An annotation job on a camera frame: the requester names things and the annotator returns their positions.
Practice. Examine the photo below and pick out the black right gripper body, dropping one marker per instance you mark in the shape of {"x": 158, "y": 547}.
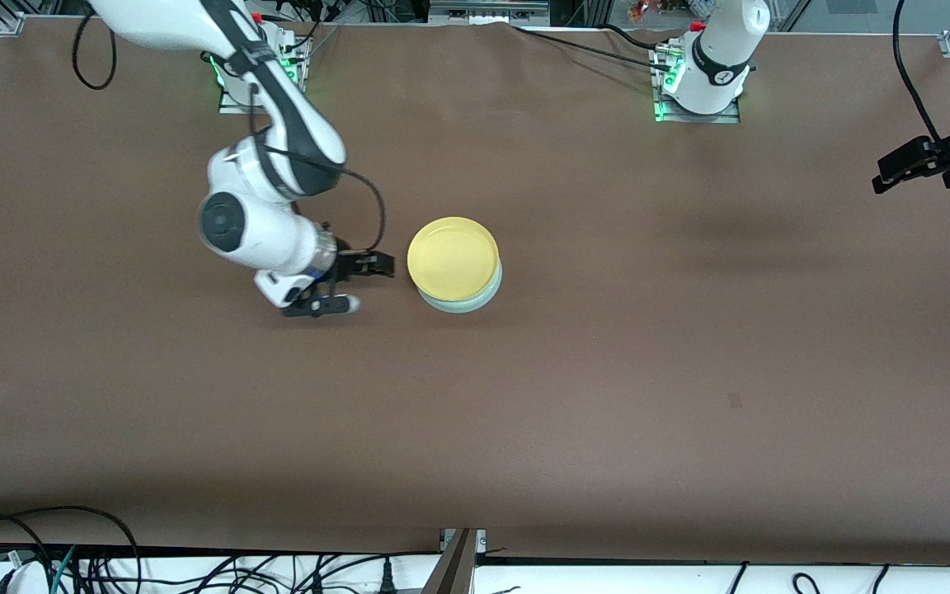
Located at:
{"x": 349, "y": 262}

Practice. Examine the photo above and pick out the yellow plate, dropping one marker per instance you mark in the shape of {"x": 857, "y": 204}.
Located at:
{"x": 452, "y": 257}

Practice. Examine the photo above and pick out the pale green plate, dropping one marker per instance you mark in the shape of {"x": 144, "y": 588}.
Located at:
{"x": 475, "y": 306}

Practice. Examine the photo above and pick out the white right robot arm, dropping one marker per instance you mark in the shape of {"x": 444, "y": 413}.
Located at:
{"x": 261, "y": 223}

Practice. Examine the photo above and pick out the brown table cover sheet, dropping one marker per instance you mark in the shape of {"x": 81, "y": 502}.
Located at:
{"x": 475, "y": 412}

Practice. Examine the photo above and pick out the black power plug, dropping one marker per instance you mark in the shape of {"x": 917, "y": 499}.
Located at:
{"x": 388, "y": 577}

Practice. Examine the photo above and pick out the aluminium profile beam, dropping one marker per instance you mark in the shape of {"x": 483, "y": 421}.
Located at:
{"x": 454, "y": 569}

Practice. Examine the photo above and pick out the white side table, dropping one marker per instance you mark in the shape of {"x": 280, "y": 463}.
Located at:
{"x": 607, "y": 582}

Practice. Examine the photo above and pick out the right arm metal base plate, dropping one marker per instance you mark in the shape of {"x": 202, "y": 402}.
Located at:
{"x": 232, "y": 106}

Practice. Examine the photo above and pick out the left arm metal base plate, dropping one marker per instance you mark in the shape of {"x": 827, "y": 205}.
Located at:
{"x": 665, "y": 115}

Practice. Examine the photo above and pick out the grey metal rail bracket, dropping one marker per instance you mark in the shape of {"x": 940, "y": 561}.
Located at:
{"x": 487, "y": 10}

